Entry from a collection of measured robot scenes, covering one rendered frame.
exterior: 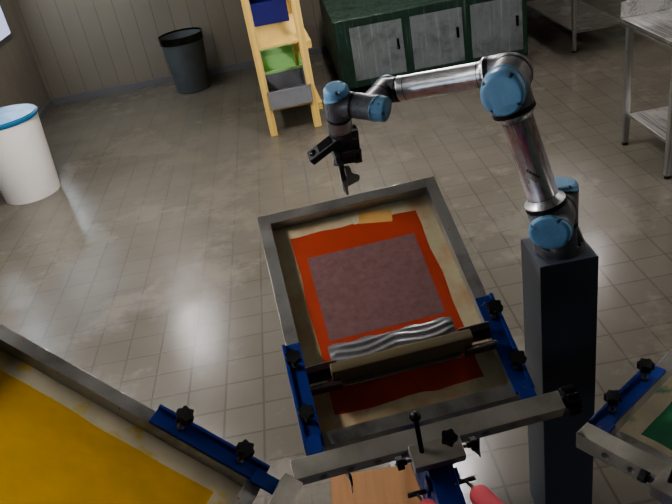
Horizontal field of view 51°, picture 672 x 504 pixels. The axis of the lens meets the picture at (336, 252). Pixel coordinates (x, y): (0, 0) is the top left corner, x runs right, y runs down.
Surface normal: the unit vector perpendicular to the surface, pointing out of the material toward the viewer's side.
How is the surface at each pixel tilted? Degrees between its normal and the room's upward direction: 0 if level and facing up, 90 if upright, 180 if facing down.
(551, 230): 97
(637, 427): 0
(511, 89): 83
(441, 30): 90
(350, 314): 23
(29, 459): 32
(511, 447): 0
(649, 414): 0
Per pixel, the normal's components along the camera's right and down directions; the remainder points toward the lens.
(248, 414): -0.16, -0.85
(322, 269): -0.07, -0.59
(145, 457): 0.36, -0.70
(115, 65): 0.11, 0.49
